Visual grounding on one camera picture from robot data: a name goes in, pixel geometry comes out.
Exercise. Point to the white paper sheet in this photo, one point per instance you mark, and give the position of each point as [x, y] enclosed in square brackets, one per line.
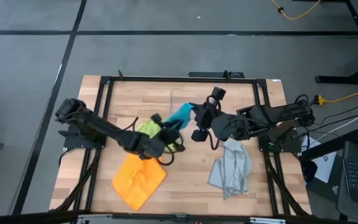
[326, 166]

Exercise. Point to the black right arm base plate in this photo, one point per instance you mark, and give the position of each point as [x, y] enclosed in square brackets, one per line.
[287, 147]

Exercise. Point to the light grey waffle towel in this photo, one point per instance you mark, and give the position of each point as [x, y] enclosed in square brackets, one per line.
[232, 171]

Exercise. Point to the black front rail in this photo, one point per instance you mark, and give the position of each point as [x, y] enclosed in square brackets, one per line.
[17, 219]

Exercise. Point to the black diagonal leg bar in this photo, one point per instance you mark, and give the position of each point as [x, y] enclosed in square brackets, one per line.
[328, 147]

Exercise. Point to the blue microfiber towel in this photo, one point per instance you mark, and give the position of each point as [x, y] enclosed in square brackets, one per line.
[182, 116]

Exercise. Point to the dark blue object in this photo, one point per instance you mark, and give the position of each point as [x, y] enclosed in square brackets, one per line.
[309, 171]

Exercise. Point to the black aluminium table frame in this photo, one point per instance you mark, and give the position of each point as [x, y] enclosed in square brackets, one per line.
[182, 79]

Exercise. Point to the clear plastic bin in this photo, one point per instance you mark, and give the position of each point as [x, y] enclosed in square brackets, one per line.
[174, 99]

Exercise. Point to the orange microfiber towel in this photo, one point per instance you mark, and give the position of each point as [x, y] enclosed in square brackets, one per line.
[135, 183]

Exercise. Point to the black desk frame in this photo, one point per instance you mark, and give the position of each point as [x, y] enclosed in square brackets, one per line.
[334, 80]

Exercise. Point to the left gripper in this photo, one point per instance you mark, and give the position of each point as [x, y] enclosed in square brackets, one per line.
[157, 144]

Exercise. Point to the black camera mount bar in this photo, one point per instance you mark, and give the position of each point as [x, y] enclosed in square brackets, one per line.
[210, 74]

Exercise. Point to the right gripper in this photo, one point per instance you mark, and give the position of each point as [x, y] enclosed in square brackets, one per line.
[219, 123]

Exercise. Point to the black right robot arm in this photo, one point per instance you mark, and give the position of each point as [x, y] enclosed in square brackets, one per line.
[259, 121]

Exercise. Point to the white label sticker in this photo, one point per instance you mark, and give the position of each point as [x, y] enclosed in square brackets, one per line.
[276, 80]

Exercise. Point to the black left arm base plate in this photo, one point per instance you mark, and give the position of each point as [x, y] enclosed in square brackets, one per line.
[73, 141]

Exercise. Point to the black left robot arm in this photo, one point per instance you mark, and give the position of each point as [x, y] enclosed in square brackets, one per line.
[98, 127]

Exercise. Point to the silver metal bracket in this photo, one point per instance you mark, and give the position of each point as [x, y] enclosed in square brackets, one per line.
[267, 221]
[95, 219]

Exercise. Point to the green microfiber towel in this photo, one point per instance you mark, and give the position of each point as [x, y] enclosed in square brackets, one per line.
[146, 129]

